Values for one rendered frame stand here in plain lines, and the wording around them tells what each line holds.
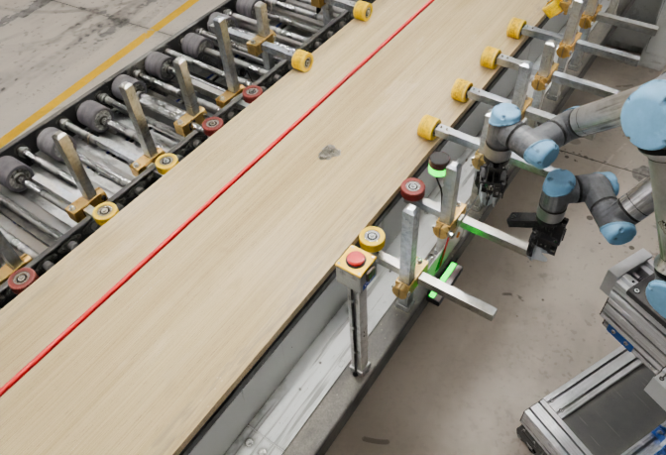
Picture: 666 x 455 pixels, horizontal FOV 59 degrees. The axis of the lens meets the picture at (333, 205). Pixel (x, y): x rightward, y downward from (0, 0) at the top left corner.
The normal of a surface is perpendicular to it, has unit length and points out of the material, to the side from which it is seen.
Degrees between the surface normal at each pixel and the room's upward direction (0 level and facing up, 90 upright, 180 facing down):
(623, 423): 0
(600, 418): 0
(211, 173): 0
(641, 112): 83
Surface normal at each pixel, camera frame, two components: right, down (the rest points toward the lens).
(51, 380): -0.05, -0.68
